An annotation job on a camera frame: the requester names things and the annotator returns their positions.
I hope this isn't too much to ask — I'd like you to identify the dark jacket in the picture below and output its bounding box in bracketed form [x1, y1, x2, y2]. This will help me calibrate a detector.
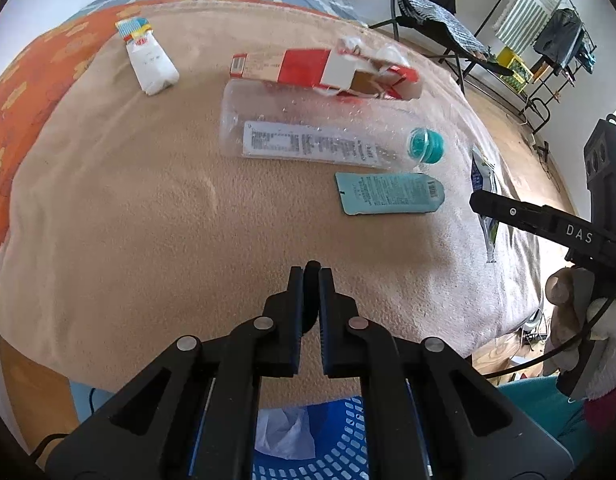
[533, 7, 584, 71]

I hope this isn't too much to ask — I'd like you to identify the yellow crate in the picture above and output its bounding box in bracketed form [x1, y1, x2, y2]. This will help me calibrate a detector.
[495, 46, 534, 93]

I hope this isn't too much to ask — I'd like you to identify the white plastic bag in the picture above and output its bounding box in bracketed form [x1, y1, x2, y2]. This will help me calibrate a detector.
[255, 406, 316, 461]

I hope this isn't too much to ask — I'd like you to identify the patterned cloth on chair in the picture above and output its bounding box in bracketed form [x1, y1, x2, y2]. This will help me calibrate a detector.
[393, 0, 489, 56]

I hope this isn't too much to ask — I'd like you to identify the blue and white wrapper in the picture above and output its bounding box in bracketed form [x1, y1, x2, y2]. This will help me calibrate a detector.
[469, 144, 501, 266]

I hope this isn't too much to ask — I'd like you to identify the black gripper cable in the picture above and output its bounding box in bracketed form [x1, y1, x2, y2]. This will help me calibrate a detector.
[480, 297, 616, 378]

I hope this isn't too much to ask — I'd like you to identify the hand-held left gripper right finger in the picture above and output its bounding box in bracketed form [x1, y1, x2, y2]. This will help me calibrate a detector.
[318, 268, 575, 480]

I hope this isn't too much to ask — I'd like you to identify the blue plastic basket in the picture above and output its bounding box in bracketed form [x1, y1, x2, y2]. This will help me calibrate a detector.
[252, 395, 386, 480]

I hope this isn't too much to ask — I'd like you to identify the black clothes drying rack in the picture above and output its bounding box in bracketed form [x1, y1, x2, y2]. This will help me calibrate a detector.
[478, 0, 599, 136]

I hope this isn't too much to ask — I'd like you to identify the white ring light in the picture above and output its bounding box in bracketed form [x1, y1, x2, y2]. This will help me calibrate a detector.
[518, 307, 551, 348]

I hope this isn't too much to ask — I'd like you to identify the teal packet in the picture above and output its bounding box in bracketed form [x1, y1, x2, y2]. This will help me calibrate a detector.
[335, 171, 445, 217]

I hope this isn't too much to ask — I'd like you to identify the green striped towel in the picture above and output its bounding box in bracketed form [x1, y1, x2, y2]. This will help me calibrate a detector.
[494, 0, 566, 56]

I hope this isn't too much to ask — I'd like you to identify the beige blanket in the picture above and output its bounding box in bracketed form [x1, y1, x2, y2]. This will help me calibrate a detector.
[0, 7, 549, 406]

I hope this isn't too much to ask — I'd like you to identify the orange floral bed sheet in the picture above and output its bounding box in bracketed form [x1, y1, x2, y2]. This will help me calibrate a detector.
[0, 0, 369, 326]

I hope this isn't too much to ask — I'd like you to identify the thin black cable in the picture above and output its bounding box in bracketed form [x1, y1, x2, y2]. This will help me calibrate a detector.
[30, 387, 99, 458]

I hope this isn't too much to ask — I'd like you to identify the red and white carton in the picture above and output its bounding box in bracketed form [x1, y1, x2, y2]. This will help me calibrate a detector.
[230, 49, 421, 101]

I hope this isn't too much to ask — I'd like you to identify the person's right hand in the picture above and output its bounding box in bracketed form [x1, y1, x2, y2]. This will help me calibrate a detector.
[543, 266, 616, 402]

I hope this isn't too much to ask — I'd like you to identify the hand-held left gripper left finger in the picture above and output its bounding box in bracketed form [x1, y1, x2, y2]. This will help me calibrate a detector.
[44, 266, 305, 480]

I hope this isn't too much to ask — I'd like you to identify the person's teal trouser leg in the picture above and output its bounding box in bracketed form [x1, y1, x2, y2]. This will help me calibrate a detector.
[495, 377, 589, 461]

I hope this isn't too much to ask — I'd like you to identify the teal garment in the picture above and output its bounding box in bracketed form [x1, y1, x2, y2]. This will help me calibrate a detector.
[578, 35, 599, 76]

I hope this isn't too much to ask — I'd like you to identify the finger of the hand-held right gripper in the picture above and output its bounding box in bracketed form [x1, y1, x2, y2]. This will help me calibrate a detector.
[469, 189, 560, 242]

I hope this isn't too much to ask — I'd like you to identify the clear plastic bottle teal cap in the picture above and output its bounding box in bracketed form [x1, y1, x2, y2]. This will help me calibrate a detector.
[219, 79, 446, 170]

